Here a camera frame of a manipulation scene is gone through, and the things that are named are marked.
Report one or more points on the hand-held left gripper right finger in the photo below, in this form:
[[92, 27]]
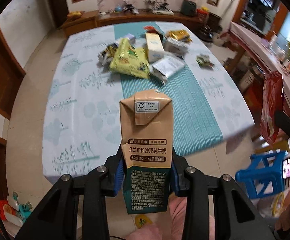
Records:
[[175, 180]]

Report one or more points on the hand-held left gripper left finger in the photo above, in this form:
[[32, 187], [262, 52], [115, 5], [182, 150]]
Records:
[[118, 177]]

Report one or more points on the red printed plastic bag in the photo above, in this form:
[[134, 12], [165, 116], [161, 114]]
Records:
[[272, 105]]

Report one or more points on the brown and green milk carton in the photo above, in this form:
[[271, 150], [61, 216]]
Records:
[[146, 142]]

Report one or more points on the cream toothpaste box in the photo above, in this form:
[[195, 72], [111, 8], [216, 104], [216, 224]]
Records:
[[153, 46]]

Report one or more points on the yellow snack packet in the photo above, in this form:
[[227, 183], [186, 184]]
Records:
[[178, 35]]

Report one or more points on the yellow slipper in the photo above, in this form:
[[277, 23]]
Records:
[[143, 222]]

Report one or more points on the person's pink trouser legs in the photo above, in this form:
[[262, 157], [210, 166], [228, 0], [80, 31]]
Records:
[[160, 230]]

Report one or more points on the blue plastic stool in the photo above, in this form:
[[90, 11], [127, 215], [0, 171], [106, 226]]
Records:
[[259, 172]]

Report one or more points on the pink covered counter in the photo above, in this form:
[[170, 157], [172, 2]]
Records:
[[264, 52]]

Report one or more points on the printed teal tablecloth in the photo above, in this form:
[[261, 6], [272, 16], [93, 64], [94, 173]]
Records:
[[90, 100]]

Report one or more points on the teal and white toy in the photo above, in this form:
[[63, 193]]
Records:
[[20, 208]]

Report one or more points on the small green wrapper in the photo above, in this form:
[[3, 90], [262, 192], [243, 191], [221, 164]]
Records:
[[204, 61]]

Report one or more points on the silver foil pouch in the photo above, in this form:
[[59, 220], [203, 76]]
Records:
[[167, 67]]

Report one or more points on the yellow-green snack bag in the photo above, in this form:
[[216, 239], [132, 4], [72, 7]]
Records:
[[128, 60]]

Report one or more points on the orange red cardboard box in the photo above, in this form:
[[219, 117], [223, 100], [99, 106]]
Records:
[[2, 211]]

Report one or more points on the dark crumpled wrappers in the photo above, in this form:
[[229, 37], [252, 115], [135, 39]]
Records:
[[107, 53]]

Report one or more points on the white cardboard box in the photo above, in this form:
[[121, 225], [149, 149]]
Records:
[[176, 47]]

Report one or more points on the small red packet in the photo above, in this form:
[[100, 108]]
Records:
[[150, 29]]

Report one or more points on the dark green appliance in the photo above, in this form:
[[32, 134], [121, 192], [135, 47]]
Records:
[[187, 8]]

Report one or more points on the wooden television cabinet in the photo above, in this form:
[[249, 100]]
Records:
[[85, 22]]

